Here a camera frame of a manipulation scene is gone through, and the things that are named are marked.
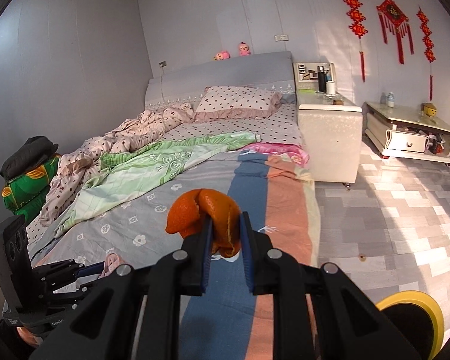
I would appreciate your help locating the white television cabinet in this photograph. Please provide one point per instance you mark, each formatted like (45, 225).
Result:
(405, 120)

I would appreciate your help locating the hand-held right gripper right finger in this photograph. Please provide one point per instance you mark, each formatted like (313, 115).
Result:
(247, 255)

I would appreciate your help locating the person's left forearm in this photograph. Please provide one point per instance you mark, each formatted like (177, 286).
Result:
(0, 341)

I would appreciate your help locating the white dotted fitted sheet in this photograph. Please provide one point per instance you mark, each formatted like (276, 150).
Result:
(273, 127)

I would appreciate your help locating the yellow trash bin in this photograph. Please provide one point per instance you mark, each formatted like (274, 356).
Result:
(405, 298)

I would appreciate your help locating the white bedside cabinet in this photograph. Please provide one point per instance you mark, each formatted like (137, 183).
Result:
(330, 142)

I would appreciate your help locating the green folded blanket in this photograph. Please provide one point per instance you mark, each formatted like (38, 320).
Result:
(26, 191)

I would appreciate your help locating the grey bed headboard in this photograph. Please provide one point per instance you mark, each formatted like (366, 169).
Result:
(228, 71)

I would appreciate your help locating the grey blue pink bed sheet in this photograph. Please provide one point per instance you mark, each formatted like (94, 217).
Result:
(195, 180)

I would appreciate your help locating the green patterned quilt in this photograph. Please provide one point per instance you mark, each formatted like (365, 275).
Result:
(146, 168)

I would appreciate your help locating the orange peel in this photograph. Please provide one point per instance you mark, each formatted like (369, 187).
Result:
(187, 213)

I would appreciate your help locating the pink plush toy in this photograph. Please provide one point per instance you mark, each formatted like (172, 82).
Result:
(222, 56)
(244, 49)

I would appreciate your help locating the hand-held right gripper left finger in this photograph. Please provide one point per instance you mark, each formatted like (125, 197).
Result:
(207, 255)

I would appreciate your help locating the small plastic bottle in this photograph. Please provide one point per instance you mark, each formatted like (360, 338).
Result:
(390, 100)

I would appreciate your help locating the red diamond knot decoration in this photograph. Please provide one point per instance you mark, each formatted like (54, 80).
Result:
(393, 13)

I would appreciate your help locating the black folded cloth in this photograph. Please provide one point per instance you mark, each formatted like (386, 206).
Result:
(30, 153)

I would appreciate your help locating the white tissue roll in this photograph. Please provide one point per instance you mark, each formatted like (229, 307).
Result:
(331, 88)

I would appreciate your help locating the pink dotted duvet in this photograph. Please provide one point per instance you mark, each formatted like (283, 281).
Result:
(135, 127)

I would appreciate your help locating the pink blanket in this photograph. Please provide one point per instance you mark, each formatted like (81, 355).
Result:
(281, 150)

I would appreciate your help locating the dotted ruffled pillow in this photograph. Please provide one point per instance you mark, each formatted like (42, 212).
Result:
(236, 101)

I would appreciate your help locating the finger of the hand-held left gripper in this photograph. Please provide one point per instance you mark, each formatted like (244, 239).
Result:
(60, 268)
(67, 290)

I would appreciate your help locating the black thermos bottle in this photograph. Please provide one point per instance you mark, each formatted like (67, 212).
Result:
(321, 78)

